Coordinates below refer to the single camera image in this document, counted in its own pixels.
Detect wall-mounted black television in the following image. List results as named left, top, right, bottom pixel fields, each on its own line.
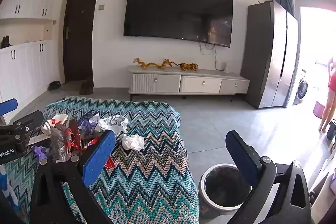
left=123, top=0, right=234, bottom=48

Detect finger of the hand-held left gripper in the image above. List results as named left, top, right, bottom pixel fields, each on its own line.
left=0, top=111, right=44, bottom=156
left=0, top=98, right=18, bottom=116

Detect dark brown door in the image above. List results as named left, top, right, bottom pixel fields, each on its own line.
left=64, top=0, right=100, bottom=83

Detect television cable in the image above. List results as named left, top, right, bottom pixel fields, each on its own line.
left=199, top=42, right=219, bottom=69

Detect white television stand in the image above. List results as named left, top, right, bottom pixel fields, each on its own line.
left=128, top=66, right=250, bottom=102

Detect grey silver refrigerator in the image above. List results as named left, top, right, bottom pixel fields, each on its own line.
left=240, top=0, right=299, bottom=109

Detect red black packet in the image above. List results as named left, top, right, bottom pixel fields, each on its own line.
left=83, top=135, right=101, bottom=148

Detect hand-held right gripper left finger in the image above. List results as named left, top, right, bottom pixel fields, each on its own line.
left=29, top=130, right=116, bottom=224

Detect clear plastic wrapper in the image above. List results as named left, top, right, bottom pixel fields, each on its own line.
left=50, top=124, right=72, bottom=163

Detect golden tiger figurine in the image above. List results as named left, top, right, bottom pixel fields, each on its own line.
left=175, top=62, right=199, bottom=72

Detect golden dragon figurine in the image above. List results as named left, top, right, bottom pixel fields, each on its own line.
left=133, top=57, right=174, bottom=70

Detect beige doormat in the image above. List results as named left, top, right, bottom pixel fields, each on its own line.
left=61, top=81, right=84, bottom=92

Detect dark blue packet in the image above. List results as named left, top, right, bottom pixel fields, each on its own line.
left=83, top=110, right=100, bottom=122

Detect white tissue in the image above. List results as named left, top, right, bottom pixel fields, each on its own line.
left=121, top=134, right=145, bottom=151

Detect zigzag knitted blanket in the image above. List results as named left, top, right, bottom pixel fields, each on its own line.
left=0, top=96, right=200, bottom=224

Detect white floor cabinet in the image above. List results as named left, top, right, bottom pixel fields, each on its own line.
left=0, top=40, right=59, bottom=110

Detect blue grey curtain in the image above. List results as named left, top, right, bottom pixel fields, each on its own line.
left=276, top=0, right=296, bottom=14

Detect small white box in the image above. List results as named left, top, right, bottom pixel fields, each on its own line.
left=28, top=135, right=51, bottom=146

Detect white trash bin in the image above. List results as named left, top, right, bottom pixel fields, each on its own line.
left=199, top=164, right=254, bottom=211

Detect white washing machine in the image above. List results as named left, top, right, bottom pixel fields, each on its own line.
left=293, top=69, right=309, bottom=106

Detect printed paper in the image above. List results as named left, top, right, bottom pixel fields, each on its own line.
left=99, top=114, right=129, bottom=134

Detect dark box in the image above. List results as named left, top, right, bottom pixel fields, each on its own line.
left=327, top=119, right=336, bottom=140

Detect purple glove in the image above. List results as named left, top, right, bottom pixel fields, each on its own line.
left=31, top=146, right=50, bottom=165
left=78, top=119, right=99, bottom=135

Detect pink bag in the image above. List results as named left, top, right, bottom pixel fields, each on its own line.
left=313, top=101, right=326, bottom=118

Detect white red wrapper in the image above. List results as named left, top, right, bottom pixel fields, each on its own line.
left=41, top=114, right=70, bottom=135

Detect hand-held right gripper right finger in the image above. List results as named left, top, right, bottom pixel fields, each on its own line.
left=225, top=130, right=312, bottom=224

